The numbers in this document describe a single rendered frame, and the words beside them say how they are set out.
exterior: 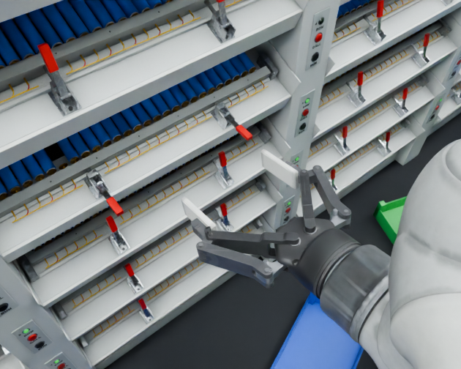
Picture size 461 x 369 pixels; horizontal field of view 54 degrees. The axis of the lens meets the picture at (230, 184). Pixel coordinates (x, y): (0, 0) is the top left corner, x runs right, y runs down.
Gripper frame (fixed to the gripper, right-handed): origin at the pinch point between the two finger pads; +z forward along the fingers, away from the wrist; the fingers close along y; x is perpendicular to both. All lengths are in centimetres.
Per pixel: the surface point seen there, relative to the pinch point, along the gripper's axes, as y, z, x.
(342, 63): 46, 21, -8
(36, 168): -19.2, 27.4, -1.7
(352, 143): 62, 30, -45
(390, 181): 90, 34, -81
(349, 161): 70, 38, -61
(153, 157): -1.4, 22.6, -7.4
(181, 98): 8.9, 27.2, -1.9
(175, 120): 5.2, 24.1, -3.5
